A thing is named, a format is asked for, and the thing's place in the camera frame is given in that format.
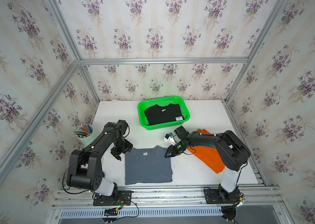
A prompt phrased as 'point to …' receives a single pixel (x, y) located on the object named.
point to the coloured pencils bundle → (83, 130)
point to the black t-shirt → (158, 115)
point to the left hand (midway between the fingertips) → (129, 154)
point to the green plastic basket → (144, 105)
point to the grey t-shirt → (147, 165)
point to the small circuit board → (111, 212)
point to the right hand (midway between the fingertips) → (168, 156)
